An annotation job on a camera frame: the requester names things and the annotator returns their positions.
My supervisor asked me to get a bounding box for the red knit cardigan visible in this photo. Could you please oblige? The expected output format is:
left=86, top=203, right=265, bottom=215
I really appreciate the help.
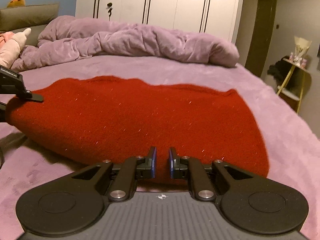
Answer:
left=5, top=76, right=269, bottom=184

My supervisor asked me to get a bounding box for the black clothes pile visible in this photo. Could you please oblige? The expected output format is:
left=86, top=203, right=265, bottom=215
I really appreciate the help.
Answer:
left=267, top=58, right=291, bottom=84

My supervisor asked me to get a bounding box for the pink plush toy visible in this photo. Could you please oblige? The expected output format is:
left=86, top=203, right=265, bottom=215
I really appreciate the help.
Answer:
left=1, top=28, right=31, bottom=68

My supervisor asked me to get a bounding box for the olive green headboard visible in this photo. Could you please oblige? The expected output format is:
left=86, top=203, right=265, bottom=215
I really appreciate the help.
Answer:
left=1, top=3, right=59, bottom=46

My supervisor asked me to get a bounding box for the purple crumpled duvet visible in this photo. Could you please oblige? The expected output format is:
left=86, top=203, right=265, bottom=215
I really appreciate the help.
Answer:
left=11, top=16, right=239, bottom=72

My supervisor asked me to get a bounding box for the yellow plush toy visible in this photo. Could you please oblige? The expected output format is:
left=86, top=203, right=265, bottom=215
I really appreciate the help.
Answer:
left=7, top=0, right=25, bottom=8

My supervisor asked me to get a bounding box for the purple bed sheet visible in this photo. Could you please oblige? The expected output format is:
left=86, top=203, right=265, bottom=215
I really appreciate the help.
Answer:
left=1, top=55, right=319, bottom=239

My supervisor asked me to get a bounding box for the yellow-legged side table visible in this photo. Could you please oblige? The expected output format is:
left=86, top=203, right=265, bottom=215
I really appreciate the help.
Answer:
left=277, top=57, right=308, bottom=114

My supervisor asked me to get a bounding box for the dark wooden door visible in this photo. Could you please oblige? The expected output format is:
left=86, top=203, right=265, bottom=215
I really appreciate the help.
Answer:
left=245, top=0, right=277, bottom=77

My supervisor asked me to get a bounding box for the wrapped flower bouquet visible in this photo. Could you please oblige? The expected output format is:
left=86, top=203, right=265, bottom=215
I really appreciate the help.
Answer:
left=289, top=36, right=312, bottom=68

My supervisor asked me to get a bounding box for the white wardrobe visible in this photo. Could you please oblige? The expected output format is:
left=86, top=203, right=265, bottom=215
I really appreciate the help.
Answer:
left=75, top=0, right=243, bottom=42

